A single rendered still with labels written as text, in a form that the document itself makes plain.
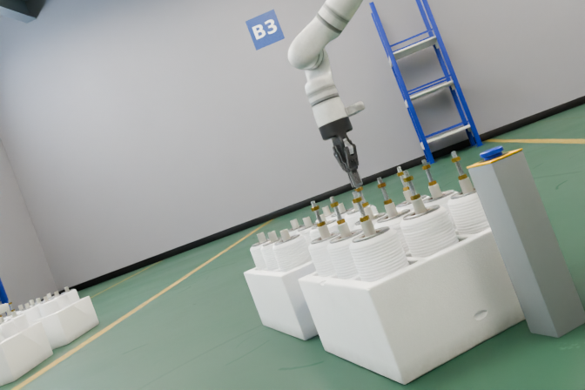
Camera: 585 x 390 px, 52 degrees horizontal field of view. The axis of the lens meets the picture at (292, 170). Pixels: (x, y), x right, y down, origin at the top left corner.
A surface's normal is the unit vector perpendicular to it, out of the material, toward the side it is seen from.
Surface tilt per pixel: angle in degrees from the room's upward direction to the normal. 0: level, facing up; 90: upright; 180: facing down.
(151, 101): 90
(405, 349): 90
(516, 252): 90
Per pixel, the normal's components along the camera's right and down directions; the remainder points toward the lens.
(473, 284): 0.30, -0.13
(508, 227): -0.88, 0.33
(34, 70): -0.16, 0.05
